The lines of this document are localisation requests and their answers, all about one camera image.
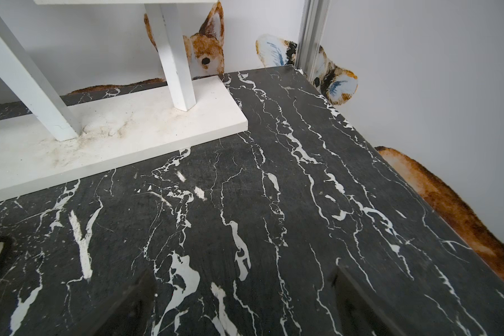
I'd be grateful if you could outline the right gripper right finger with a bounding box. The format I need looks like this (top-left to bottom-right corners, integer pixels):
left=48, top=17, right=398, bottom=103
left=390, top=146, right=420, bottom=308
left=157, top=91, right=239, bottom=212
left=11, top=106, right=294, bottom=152
left=330, top=266, right=407, bottom=335

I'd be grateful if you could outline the white tiered display stand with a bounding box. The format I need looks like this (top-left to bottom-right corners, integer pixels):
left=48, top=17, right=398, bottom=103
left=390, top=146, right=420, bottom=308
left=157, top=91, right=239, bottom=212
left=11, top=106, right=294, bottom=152
left=0, top=1, right=249, bottom=202

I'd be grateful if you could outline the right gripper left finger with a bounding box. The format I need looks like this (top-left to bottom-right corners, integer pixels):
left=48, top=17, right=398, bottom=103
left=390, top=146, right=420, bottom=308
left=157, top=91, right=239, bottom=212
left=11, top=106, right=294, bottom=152
left=73, top=270, right=157, bottom=335

